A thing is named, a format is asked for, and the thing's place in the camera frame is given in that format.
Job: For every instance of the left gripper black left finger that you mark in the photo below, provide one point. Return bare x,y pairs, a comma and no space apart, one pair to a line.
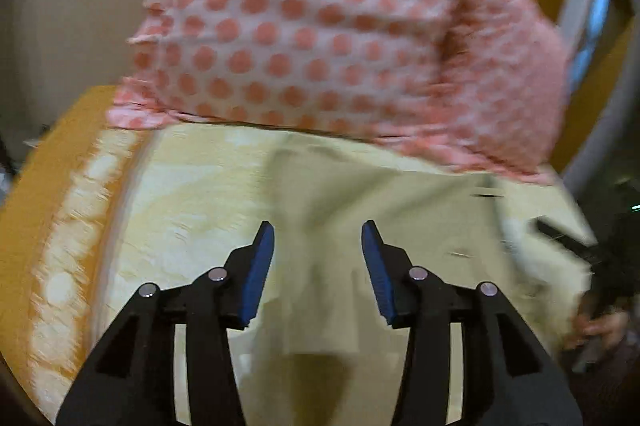
128,377

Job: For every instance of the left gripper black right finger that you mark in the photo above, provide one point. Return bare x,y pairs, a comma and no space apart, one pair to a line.
508,378

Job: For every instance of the beige khaki pants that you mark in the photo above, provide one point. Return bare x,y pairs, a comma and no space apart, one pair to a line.
320,352

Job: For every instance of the person's right hand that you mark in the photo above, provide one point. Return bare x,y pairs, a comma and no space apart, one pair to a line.
610,328

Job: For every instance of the yellow orange patterned bedsheet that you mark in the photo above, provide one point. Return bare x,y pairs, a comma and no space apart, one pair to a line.
97,211

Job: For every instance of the pink polka dot pillow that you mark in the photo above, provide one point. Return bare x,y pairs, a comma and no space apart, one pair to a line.
498,101
366,68

